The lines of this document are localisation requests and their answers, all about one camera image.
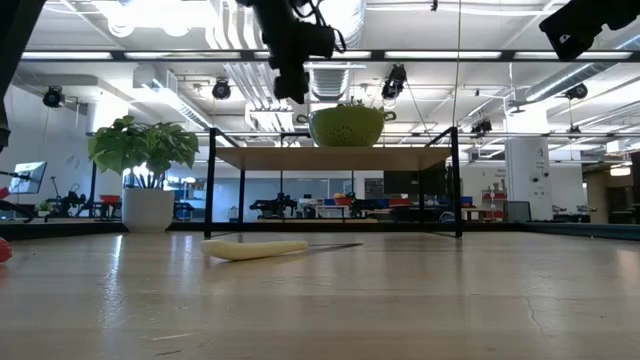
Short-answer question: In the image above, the black overhead rig beam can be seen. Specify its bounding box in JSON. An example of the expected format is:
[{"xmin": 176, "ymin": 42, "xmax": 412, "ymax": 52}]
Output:
[{"xmin": 19, "ymin": 48, "xmax": 640, "ymax": 63}]

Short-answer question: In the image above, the white round pillar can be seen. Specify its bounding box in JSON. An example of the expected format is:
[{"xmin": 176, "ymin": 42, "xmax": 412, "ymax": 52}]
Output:
[{"xmin": 504, "ymin": 137, "xmax": 554, "ymax": 222}]

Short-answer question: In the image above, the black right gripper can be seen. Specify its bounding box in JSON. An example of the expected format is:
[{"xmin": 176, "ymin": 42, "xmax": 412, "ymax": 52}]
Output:
[{"xmin": 539, "ymin": 7, "xmax": 604, "ymax": 62}]

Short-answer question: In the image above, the green leafy plant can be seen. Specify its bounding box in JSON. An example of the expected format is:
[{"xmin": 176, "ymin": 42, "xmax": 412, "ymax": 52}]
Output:
[{"xmin": 88, "ymin": 115, "xmax": 200, "ymax": 190}]

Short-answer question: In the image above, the white plant pot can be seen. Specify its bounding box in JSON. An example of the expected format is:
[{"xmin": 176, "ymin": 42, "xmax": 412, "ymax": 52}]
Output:
[{"xmin": 121, "ymin": 187, "xmax": 176, "ymax": 234}]

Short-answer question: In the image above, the computer monitor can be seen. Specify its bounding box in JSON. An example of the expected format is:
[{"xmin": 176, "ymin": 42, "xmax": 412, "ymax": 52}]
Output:
[{"xmin": 8, "ymin": 160, "xmax": 49, "ymax": 195}]

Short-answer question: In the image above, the wooden shelf with black legs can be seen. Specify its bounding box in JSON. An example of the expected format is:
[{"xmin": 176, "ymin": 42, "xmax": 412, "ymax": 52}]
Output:
[{"xmin": 204, "ymin": 126, "xmax": 462, "ymax": 239}]

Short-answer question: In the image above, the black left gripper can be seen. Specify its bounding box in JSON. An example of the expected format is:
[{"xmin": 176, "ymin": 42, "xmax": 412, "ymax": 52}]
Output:
[{"xmin": 267, "ymin": 19, "xmax": 312, "ymax": 105}]

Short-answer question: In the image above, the green colander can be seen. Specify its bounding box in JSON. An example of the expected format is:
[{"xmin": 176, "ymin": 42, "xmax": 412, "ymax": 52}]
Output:
[{"xmin": 295, "ymin": 99, "xmax": 398, "ymax": 148}]

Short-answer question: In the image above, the thin hanging cable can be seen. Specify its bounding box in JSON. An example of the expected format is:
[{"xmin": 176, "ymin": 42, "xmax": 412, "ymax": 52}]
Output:
[{"xmin": 452, "ymin": 0, "xmax": 462, "ymax": 129}]

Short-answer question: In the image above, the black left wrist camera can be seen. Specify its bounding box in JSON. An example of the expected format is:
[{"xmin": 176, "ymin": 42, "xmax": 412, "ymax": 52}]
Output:
[{"xmin": 299, "ymin": 22, "xmax": 337, "ymax": 59}]

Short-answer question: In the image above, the knife with cream handle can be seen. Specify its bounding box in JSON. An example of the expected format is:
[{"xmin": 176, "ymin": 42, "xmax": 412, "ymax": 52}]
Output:
[{"xmin": 199, "ymin": 238, "xmax": 364, "ymax": 262}]

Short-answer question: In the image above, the grey box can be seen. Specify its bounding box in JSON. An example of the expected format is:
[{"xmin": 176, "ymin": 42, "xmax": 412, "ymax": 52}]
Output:
[{"xmin": 502, "ymin": 200, "xmax": 532, "ymax": 223}]

